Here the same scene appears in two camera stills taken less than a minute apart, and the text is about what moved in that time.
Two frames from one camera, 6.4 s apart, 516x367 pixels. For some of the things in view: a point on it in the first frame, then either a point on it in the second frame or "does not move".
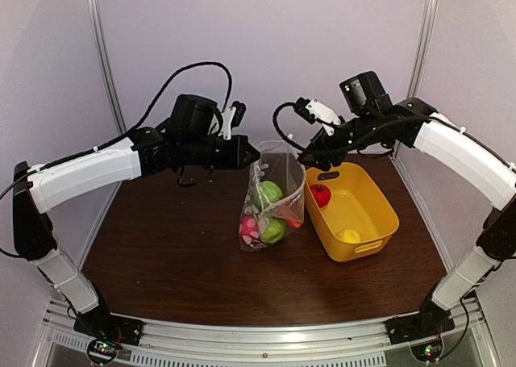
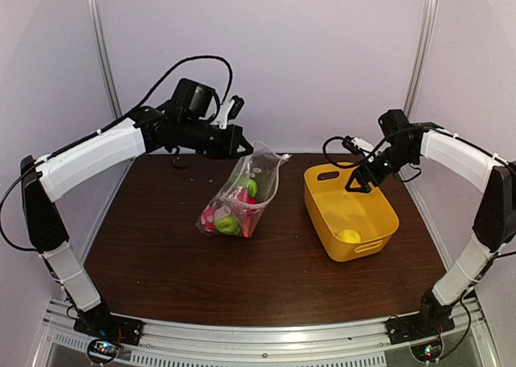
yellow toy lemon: (349, 235) does not move
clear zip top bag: (274, 202) to (235, 210)
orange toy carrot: (289, 218) to (247, 223)
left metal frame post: (103, 54) does not move
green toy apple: (268, 193) to (252, 187)
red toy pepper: (249, 229) to (207, 218)
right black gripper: (317, 145) to (377, 178)
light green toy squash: (274, 232) to (227, 225)
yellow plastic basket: (359, 202) does not move
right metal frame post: (421, 52) does not move
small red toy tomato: (322, 194) to (245, 197)
